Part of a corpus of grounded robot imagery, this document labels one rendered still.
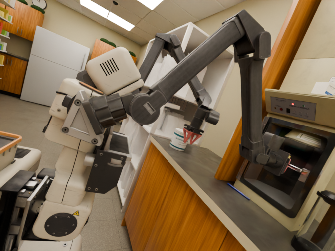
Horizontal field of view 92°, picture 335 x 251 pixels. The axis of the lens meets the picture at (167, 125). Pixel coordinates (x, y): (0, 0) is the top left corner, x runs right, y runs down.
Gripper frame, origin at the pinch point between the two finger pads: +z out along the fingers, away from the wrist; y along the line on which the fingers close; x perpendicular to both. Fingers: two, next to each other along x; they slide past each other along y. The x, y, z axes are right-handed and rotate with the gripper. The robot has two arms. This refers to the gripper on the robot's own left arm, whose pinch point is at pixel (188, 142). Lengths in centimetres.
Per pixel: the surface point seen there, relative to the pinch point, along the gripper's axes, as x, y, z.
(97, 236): 43, -14, 111
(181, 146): 28.4, 18.7, 12.0
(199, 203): -19.5, 6.2, 23.9
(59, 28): 512, -147, -83
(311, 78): -25, 32, -52
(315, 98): -35, 21, -40
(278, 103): -21.1, 25.2, -36.3
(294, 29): -8, 30, -77
